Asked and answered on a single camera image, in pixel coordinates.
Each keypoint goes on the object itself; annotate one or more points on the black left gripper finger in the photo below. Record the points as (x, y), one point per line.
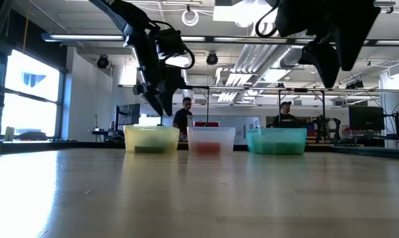
(153, 104)
(173, 86)

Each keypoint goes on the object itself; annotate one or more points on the translucent yellow plastic bin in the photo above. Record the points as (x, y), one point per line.
(151, 135)

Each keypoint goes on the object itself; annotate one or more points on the large bright window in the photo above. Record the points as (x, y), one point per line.
(31, 99)

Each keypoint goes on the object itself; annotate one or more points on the black monitor stand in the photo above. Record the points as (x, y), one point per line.
(393, 127)

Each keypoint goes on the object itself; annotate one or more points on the long ceiling light strip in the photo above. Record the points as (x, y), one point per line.
(80, 37)
(236, 39)

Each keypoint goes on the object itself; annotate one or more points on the black computer monitor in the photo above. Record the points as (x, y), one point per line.
(366, 118)
(130, 114)

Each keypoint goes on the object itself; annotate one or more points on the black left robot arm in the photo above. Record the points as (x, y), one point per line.
(113, 10)

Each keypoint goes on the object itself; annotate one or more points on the black background robot arm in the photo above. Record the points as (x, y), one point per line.
(323, 127)

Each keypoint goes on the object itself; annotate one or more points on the black track light cluster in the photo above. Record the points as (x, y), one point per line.
(354, 84)

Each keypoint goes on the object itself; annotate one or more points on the translucent clear plastic bin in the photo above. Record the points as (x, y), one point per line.
(211, 135)

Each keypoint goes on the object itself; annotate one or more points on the silver ventilation duct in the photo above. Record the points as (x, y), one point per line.
(249, 59)

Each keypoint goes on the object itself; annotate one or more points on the person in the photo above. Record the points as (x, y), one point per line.
(182, 117)
(285, 120)

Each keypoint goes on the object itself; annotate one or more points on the translucent teal plastic bin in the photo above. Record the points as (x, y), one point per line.
(277, 137)

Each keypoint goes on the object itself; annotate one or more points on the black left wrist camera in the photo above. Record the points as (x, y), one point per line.
(169, 43)

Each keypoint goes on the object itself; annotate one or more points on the red box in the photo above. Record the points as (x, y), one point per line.
(206, 124)

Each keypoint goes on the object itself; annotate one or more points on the small yellow green container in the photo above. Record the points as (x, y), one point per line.
(8, 134)

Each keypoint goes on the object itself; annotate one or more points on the black metal frame stand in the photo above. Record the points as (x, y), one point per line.
(207, 105)
(323, 105)

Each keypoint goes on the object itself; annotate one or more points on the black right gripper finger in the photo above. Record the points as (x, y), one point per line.
(351, 43)
(323, 59)

